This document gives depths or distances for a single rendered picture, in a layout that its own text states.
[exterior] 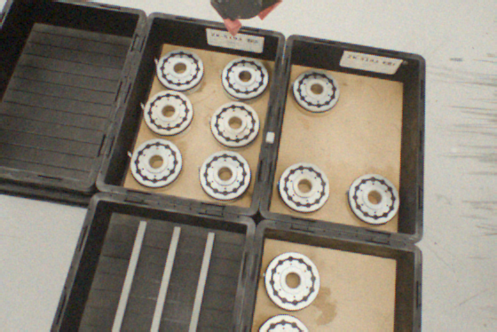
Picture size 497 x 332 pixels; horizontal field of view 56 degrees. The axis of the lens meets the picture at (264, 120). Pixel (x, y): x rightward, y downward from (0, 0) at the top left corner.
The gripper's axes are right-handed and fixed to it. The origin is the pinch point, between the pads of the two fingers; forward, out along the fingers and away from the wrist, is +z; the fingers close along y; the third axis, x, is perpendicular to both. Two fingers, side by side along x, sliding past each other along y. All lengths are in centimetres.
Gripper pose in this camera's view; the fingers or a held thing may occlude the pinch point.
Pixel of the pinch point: (246, 23)
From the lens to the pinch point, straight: 85.8
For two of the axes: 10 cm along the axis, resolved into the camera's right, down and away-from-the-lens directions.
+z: -0.5, 4.0, 9.1
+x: -5.9, -7.5, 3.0
